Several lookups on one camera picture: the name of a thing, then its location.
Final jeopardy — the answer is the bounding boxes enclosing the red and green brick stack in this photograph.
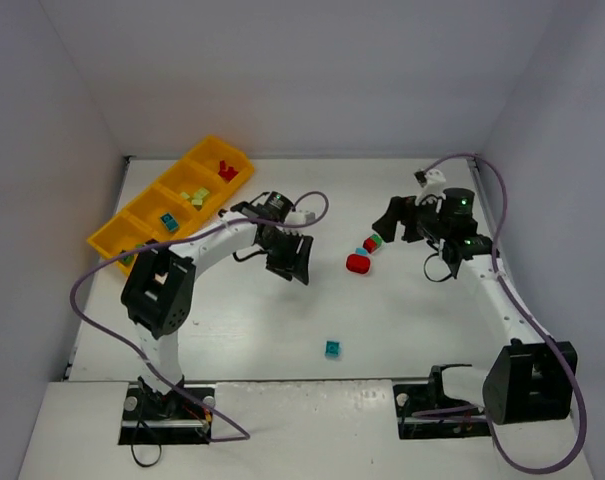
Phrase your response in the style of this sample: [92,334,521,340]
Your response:
[362,234,383,254]

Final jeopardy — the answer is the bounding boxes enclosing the large red rounded lego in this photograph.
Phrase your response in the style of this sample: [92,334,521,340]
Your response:
[345,253,372,275]

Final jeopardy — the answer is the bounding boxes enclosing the red arch lego piece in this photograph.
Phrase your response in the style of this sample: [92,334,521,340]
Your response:
[218,160,238,182]

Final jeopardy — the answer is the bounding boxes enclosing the light blue lego brick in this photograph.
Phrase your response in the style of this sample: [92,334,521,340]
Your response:
[159,212,180,233]

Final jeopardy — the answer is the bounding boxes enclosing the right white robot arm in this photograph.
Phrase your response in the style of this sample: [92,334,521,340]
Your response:
[372,188,577,425]

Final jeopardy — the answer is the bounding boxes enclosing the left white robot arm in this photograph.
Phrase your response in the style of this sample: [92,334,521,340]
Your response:
[121,192,317,395]

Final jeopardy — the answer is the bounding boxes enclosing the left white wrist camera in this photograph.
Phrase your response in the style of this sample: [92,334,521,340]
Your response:
[286,210,316,226]

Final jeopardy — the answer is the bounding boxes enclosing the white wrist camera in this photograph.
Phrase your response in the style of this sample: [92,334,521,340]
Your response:
[286,210,316,226]
[414,169,446,206]

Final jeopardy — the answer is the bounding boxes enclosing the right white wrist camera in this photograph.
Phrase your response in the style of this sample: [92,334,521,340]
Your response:
[414,169,446,206]

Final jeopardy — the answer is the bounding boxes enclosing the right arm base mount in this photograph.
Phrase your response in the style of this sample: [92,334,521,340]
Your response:
[392,364,491,440]

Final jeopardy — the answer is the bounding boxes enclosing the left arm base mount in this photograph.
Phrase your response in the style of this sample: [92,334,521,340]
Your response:
[118,384,213,446]

